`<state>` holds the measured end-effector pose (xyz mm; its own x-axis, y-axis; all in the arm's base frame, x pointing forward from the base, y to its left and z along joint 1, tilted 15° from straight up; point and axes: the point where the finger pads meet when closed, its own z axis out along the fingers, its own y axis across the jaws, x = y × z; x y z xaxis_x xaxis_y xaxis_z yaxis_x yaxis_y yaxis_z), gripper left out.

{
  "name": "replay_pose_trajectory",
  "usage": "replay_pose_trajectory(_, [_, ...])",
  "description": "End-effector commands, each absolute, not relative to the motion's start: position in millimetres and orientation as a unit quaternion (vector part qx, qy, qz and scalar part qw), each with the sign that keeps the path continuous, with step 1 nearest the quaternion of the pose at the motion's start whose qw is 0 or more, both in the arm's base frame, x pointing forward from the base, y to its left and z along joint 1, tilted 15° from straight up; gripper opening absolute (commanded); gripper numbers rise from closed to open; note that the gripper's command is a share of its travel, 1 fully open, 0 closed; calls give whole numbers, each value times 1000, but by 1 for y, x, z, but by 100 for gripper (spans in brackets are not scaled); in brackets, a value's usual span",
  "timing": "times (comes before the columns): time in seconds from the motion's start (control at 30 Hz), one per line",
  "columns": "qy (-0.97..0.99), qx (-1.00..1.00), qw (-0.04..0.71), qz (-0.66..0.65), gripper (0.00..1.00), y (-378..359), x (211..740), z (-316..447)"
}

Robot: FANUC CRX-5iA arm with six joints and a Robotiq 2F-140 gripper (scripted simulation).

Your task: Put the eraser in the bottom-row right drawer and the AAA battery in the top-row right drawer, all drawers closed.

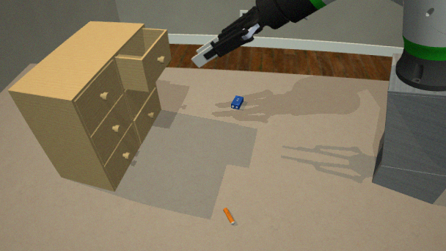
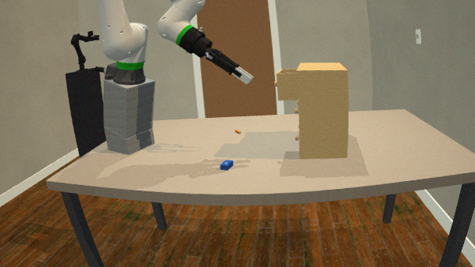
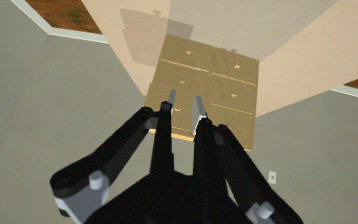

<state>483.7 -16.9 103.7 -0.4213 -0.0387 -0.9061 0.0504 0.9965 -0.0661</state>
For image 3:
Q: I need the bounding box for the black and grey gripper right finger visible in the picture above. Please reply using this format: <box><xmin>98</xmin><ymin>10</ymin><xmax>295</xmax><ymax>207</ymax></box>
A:
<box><xmin>191</xmin><ymin>95</ymin><xmax>303</xmax><ymax>224</ymax></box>

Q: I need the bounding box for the brown wooden drawer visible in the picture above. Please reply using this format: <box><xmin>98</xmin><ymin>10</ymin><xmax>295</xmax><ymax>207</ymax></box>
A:
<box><xmin>211</xmin><ymin>49</ymin><xmax>257</xmax><ymax>86</ymax></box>
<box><xmin>155</xmin><ymin>62</ymin><xmax>208</xmax><ymax>96</ymax></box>
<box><xmin>208</xmin><ymin>107</ymin><xmax>253</xmax><ymax>147</ymax></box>
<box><xmin>143</xmin><ymin>82</ymin><xmax>211</xmax><ymax>136</ymax></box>
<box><xmin>161</xmin><ymin>35</ymin><xmax>213</xmax><ymax>72</ymax></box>
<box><xmin>208</xmin><ymin>75</ymin><xmax>255</xmax><ymax>115</ymax></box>

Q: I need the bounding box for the small tan wooden chest of drawers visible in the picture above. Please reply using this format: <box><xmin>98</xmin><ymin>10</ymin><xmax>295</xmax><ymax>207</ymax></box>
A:
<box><xmin>152</xmin><ymin>34</ymin><xmax>259</xmax><ymax>151</ymax></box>

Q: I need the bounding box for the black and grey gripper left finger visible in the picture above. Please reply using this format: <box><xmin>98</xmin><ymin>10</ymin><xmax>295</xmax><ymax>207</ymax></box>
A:
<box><xmin>50</xmin><ymin>89</ymin><xmax>177</xmax><ymax>224</ymax></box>

